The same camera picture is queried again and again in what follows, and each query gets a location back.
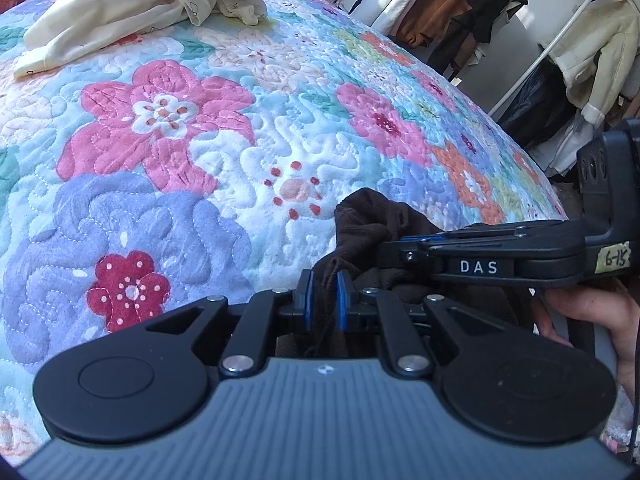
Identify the cream printed garment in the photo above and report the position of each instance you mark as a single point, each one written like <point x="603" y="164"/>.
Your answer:
<point x="100" y="25"/>

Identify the cream fleece jacket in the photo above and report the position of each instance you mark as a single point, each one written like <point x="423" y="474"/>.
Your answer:
<point x="600" y="60"/>

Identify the floral quilt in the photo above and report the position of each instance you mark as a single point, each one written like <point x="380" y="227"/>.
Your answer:
<point x="200" y="210"/>

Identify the white clothes rack pole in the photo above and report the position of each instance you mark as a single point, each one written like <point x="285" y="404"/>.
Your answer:
<point x="530" y="65"/>

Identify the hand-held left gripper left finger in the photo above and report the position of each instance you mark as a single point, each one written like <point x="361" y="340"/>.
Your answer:
<point x="309" y="300"/>

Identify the dark brown shirt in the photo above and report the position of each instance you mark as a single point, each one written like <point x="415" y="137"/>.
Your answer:
<point x="370" y="220"/>

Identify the brown jacket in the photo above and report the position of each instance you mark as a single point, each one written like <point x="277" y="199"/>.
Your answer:
<point x="430" y="15"/>

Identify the dark blue garment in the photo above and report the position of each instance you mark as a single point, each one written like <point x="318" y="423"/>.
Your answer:
<point x="540" y="110"/>

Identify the person's right hand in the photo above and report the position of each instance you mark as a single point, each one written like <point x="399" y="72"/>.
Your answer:
<point x="615" y="310"/>

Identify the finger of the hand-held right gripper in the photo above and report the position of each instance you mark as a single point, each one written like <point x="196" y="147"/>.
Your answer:
<point x="405" y="255"/>

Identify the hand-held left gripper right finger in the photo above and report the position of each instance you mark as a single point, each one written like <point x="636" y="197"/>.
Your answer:
<point x="342" y="300"/>

